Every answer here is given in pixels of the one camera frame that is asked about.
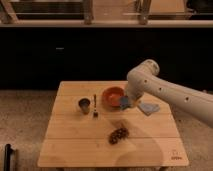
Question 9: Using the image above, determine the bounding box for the grey folded cloth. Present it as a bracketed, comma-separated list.
[137, 102, 160, 116]

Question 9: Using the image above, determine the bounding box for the dark metal cup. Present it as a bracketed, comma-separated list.
[78, 98, 90, 114]

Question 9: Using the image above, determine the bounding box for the wooden folding table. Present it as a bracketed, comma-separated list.
[38, 81, 189, 168]

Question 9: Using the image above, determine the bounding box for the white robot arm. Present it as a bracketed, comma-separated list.
[125, 59, 213, 128]

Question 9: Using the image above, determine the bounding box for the black object on floor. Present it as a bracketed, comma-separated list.
[3, 144, 15, 171]

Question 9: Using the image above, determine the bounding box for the wooden shelf rail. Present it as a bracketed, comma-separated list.
[0, 0, 213, 29]

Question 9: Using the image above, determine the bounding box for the bunch of dark grapes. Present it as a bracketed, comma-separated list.
[108, 127, 129, 145]

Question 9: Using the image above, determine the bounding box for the blue sponge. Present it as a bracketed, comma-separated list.
[119, 96, 132, 110]

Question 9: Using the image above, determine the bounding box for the red bowl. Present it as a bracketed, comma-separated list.
[102, 87, 124, 107]

